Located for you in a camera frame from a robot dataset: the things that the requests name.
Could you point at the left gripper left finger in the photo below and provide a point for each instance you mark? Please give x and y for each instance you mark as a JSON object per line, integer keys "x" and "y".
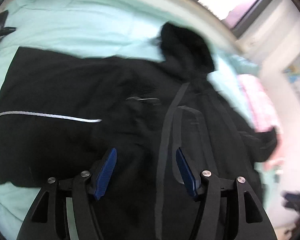
{"x": 47, "y": 216}

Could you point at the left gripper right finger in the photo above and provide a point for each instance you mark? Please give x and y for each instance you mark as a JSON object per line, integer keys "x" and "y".
{"x": 245, "y": 216}

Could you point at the black hooded jacket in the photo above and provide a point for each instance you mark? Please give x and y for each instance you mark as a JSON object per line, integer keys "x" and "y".
{"x": 60, "y": 114}

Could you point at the pink folded blanket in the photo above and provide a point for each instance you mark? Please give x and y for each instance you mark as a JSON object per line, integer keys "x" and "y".
{"x": 263, "y": 112}

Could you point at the mint green bed quilt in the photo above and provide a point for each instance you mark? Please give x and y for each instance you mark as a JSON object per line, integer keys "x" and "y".
{"x": 94, "y": 28}

